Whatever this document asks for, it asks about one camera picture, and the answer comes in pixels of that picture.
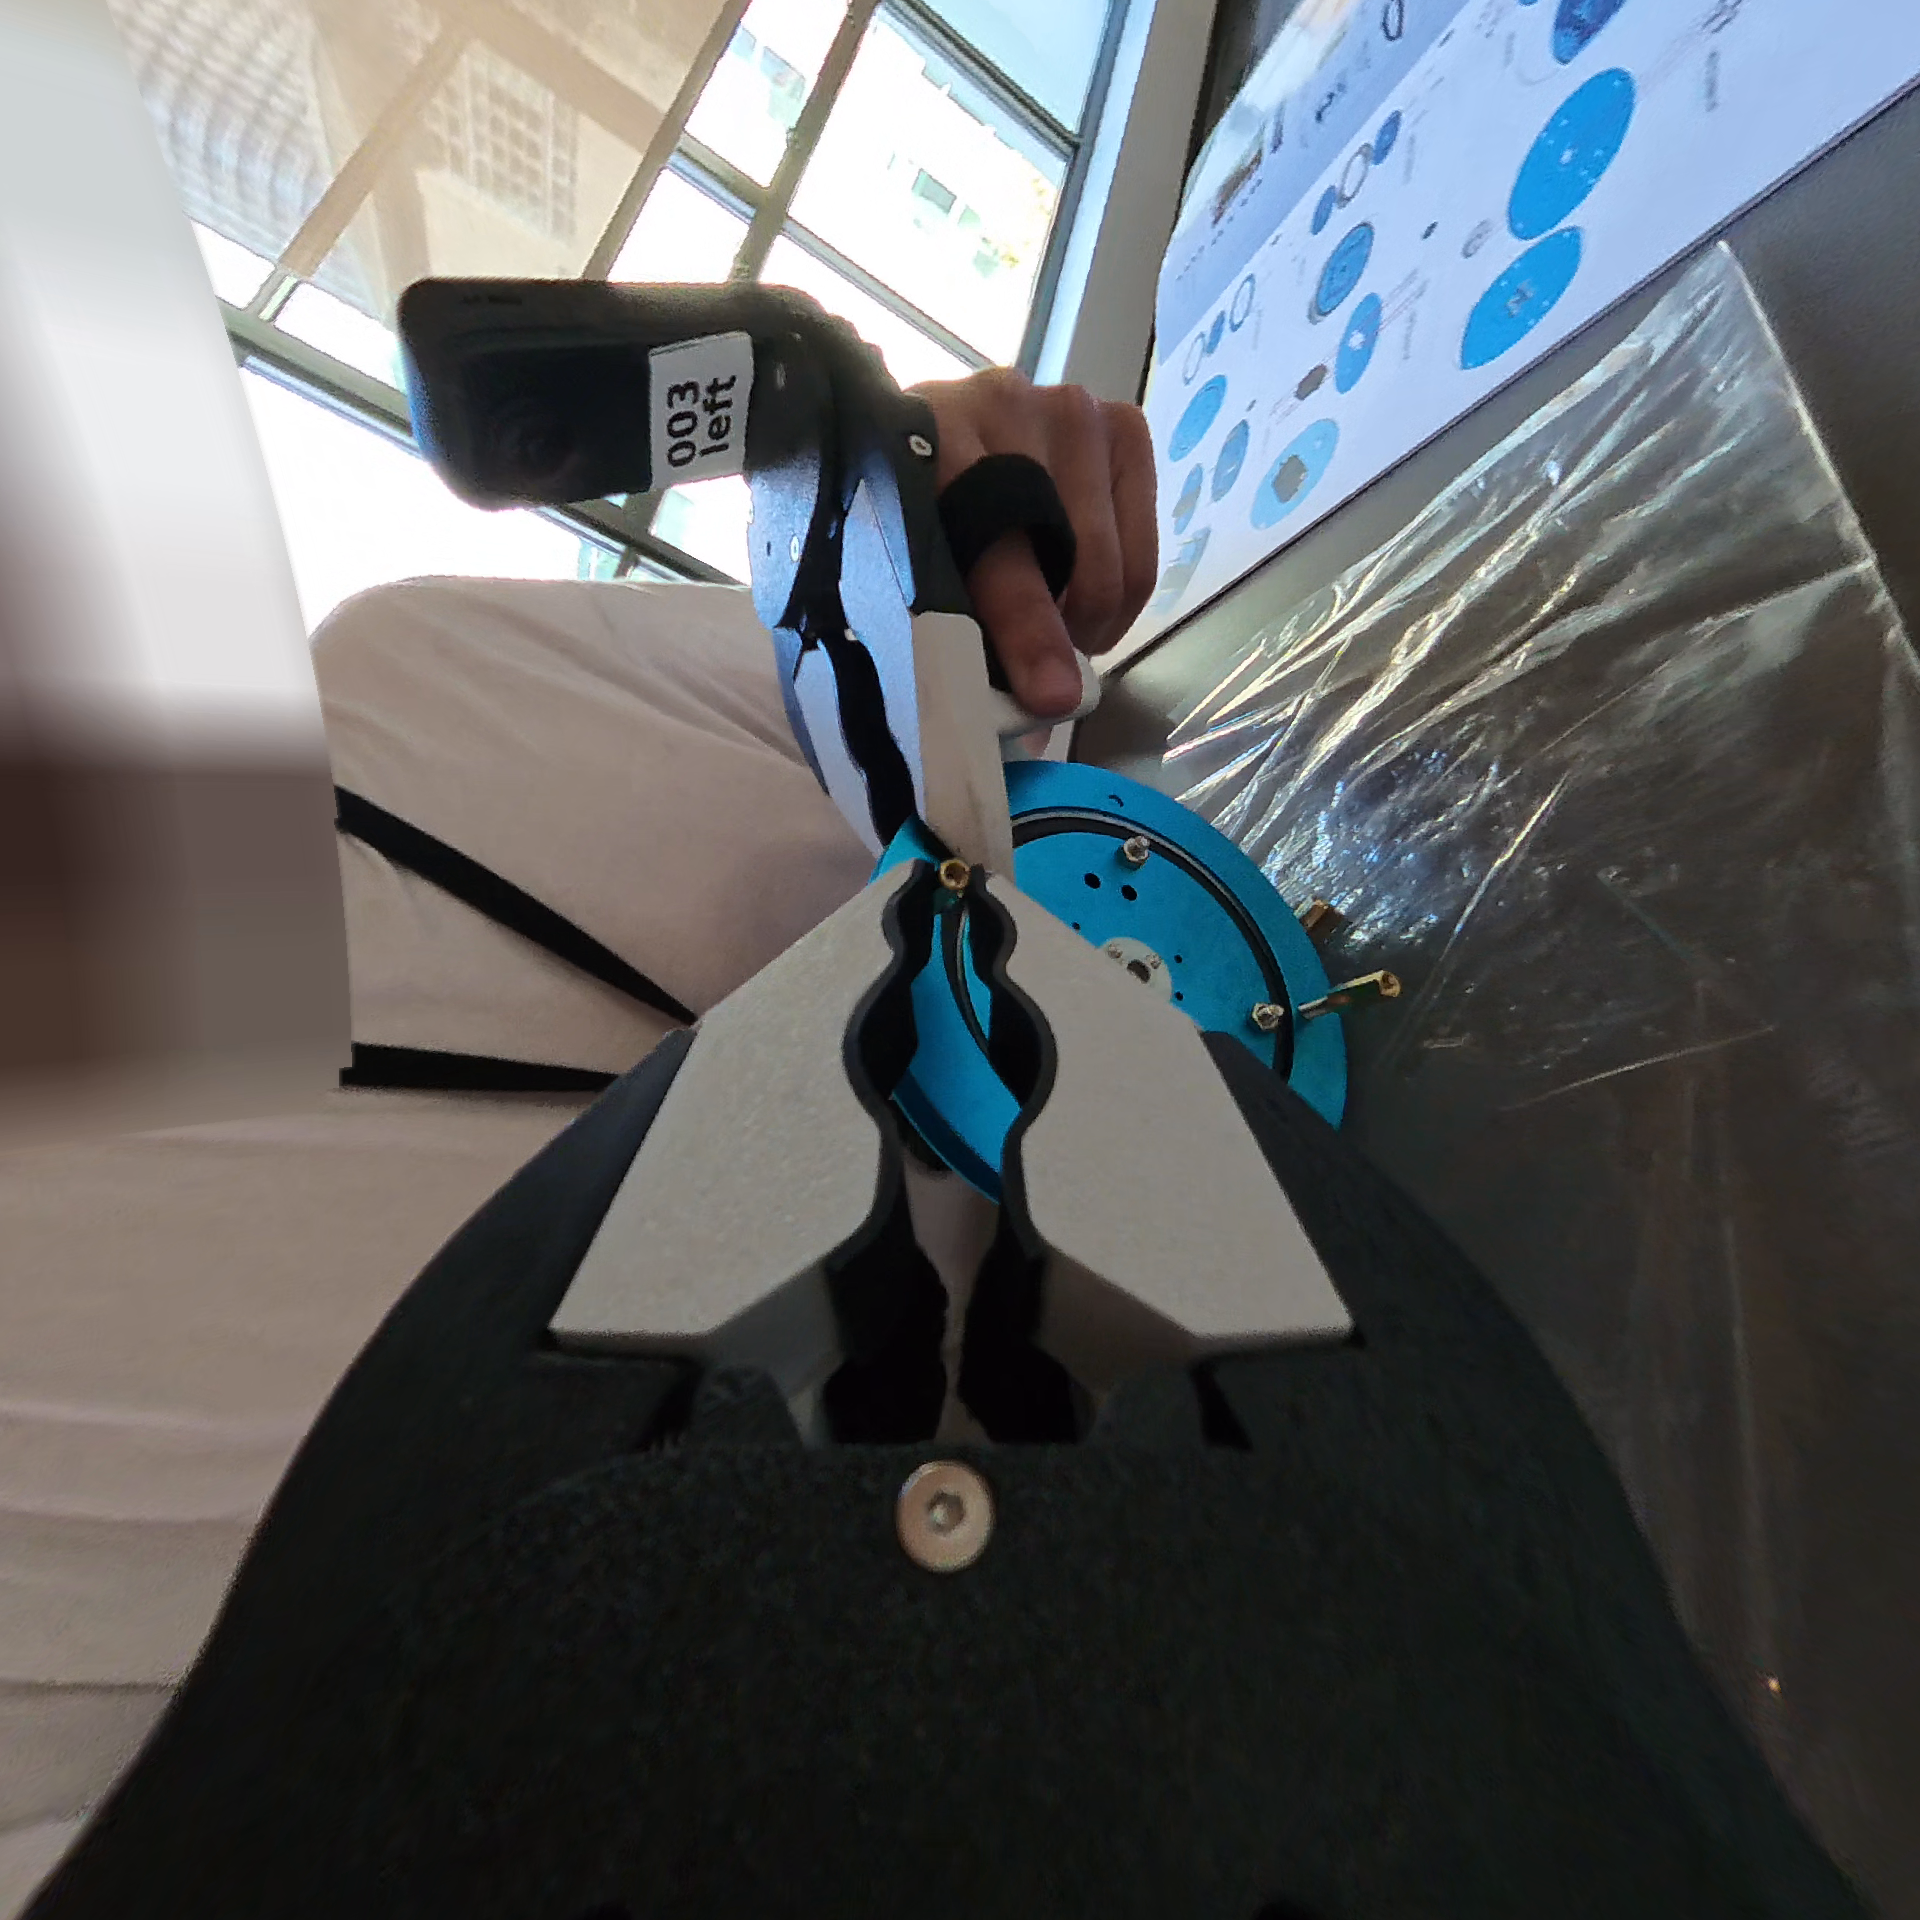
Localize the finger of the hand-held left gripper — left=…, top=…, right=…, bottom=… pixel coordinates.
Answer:
left=779, top=638, right=942, bottom=864
left=897, top=607, right=1024, bottom=876

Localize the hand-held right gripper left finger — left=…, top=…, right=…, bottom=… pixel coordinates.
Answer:
left=546, top=867, right=951, bottom=1450

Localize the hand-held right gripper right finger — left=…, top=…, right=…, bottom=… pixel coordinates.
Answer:
left=959, top=870, right=1358, bottom=1450

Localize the blue round rotating base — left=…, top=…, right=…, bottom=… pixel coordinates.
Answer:
left=873, top=756, right=1353, bottom=1205

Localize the person's left hand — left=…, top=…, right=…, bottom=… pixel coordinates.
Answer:
left=904, top=368, right=1163, bottom=722

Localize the clear plastic bag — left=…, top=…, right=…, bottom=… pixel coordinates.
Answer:
left=1162, top=240, right=1920, bottom=1742

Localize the white assembly guide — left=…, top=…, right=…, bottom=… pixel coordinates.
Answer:
left=1142, top=0, right=1920, bottom=607

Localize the black strap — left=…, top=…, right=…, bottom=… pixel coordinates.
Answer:
left=335, top=784, right=699, bottom=1098

